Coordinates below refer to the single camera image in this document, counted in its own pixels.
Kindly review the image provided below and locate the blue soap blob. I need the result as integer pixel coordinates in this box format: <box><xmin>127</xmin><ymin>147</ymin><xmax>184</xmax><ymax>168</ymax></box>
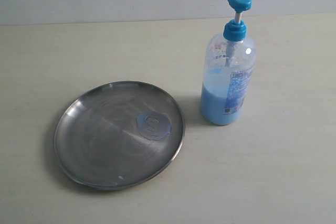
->
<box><xmin>136</xmin><ymin>111</ymin><xmax>172</xmax><ymax>141</ymax></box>

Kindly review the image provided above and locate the blue soap pump bottle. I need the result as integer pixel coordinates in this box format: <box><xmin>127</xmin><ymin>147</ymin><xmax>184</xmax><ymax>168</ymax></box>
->
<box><xmin>200</xmin><ymin>0</ymin><xmax>256</xmax><ymax>125</ymax></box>

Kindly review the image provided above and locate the round stainless steel plate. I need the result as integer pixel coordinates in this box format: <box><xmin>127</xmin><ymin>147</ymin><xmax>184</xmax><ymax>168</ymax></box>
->
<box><xmin>54</xmin><ymin>81</ymin><xmax>185</xmax><ymax>190</ymax></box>

